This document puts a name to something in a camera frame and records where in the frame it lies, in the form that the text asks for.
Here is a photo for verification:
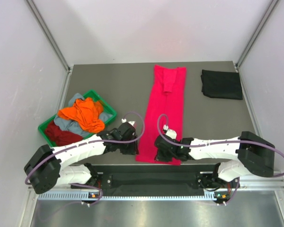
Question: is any pink t-shirt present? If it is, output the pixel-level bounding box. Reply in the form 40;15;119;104
135;65;186;166

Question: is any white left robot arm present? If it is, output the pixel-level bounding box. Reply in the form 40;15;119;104
24;121;138;194

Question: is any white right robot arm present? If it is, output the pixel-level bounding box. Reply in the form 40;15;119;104
154;130;275;187

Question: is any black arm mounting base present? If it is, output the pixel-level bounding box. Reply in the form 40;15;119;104
85;165;235;190

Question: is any green plastic bin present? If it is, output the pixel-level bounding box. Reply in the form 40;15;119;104
38;90;117;147

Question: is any orange t-shirt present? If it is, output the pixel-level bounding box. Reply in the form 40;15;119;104
57;97;105;133

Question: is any grey t-shirt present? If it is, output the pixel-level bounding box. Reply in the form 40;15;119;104
54;93;113;137

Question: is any dark red t-shirt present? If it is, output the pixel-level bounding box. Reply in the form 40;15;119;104
44;121;83;146

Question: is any folded black t-shirt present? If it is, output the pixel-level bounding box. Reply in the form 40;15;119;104
201;70;243;100

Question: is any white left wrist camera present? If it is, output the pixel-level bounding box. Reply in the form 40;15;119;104
121;118;136;128

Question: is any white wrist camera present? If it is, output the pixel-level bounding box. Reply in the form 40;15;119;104
163;125;177;140
121;118;136;128

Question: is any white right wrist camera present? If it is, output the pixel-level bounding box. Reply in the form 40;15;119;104
163;125;177;140

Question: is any slotted cable duct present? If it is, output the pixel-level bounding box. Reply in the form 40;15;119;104
38;191;228;201

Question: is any left aluminium frame post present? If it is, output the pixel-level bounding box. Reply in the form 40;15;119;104
25;0;71;72

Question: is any aluminium frame post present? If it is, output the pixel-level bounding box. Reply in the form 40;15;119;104
235;0;281;69
25;0;71;72

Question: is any right aluminium frame post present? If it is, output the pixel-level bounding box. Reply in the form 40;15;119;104
235;0;281;69

